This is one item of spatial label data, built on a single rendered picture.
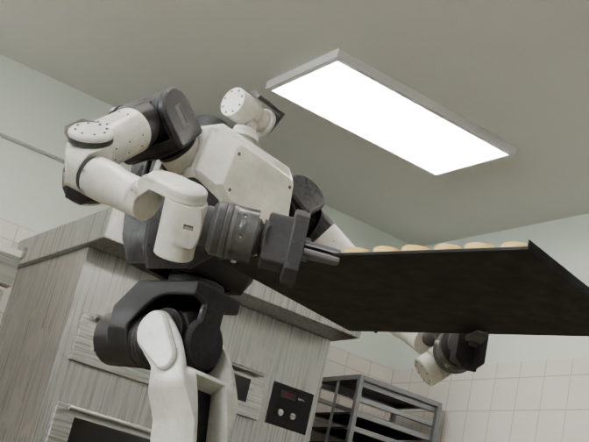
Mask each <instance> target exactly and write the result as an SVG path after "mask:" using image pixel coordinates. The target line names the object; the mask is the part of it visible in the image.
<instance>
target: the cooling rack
mask: <svg viewBox="0 0 589 442"><path fill-rule="evenodd" d="M357 380H358V381H357ZM364 382H366V383H369V384H372V385H374V386H376V387H379V388H382V389H386V390H388V391H391V392H394V393H396V394H399V395H401V396H405V397H408V398H411V399H413V400H416V401H418V402H421V403H425V404H428V405H430V406H433V407H438V404H439V402H437V401H434V400H432V399H429V398H427V397H424V396H420V395H417V394H415V393H413V392H410V391H407V390H405V389H401V388H398V387H395V386H393V385H391V384H388V383H385V382H383V381H379V380H376V379H373V378H372V377H369V376H366V375H363V374H352V375H341V376H331V377H323V380H322V384H325V385H328V386H330V387H332V388H335V389H336V390H335V395H334V399H333V404H332V408H331V412H330V420H329V424H328V428H327V432H326V437H325V441H324V442H328V438H329V435H330V427H331V422H332V418H333V414H334V409H335V405H336V400H337V393H338V390H339V389H340V390H343V391H345V392H347V393H350V394H353V395H354V394H355V395H354V399H353V404H352V408H351V416H350V421H349V425H348V429H347V433H346V438H345V442H352V438H353V433H354V429H355V424H356V420H357V415H358V407H359V403H360V398H361V396H362V397H364V398H367V399H370V400H373V401H375V402H377V403H382V404H385V405H387V406H390V407H392V408H395V409H397V410H410V409H420V408H418V407H415V406H413V405H410V404H408V403H404V402H401V401H398V400H395V399H393V398H391V397H388V396H383V395H382V394H379V393H376V392H373V391H371V390H368V389H364V388H363V386H364ZM354 384H357V386H356V385H354Z"/></svg>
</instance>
